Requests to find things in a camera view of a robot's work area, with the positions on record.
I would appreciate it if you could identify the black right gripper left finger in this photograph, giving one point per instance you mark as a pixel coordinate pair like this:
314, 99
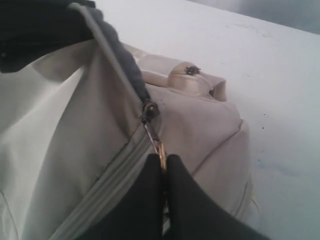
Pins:
139, 214

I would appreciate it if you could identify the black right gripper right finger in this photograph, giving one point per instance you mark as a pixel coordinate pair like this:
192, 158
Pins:
194, 215

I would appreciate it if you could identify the beige duffel bag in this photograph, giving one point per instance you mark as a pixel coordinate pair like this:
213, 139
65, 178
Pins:
71, 137

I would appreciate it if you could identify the metal zipper pull with ring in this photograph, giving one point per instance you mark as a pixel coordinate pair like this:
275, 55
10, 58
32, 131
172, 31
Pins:
150, 111

